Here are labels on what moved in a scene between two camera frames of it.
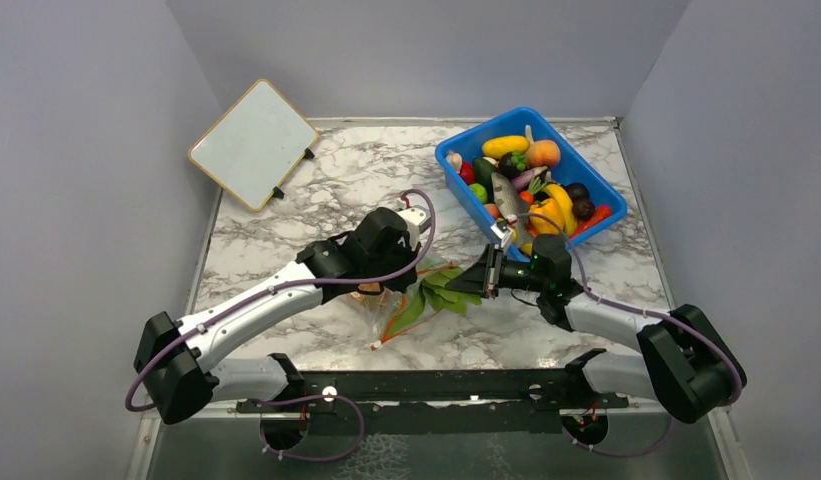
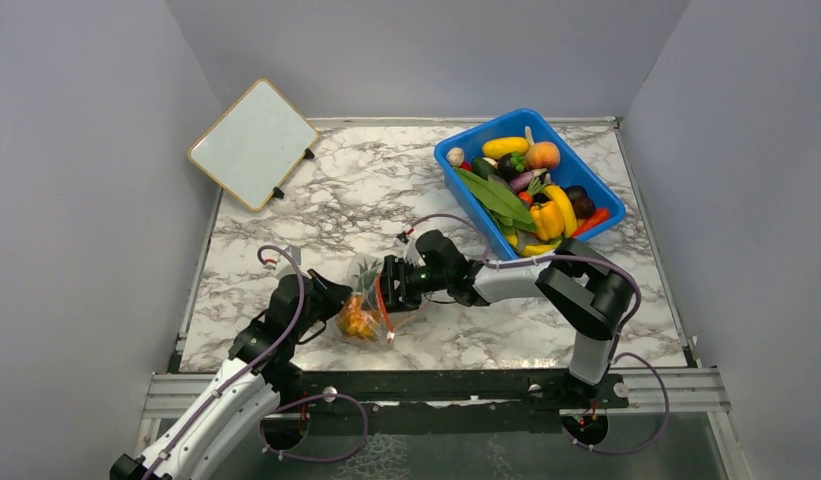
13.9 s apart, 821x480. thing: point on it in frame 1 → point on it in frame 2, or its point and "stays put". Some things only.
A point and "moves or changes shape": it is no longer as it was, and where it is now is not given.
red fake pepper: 600,213 stays put
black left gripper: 406,249 → 333,293
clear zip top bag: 385,316 moves or changes shape
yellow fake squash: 500,146 stays put
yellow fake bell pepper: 550,209 stays put
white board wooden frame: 255,144 stays put
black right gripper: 483,277 → 399,297
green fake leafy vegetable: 434,290 moves or changes shape
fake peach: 542,153 stays put
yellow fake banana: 556,191 stays put
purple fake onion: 522,180 stays put
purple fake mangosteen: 511,163 stays put
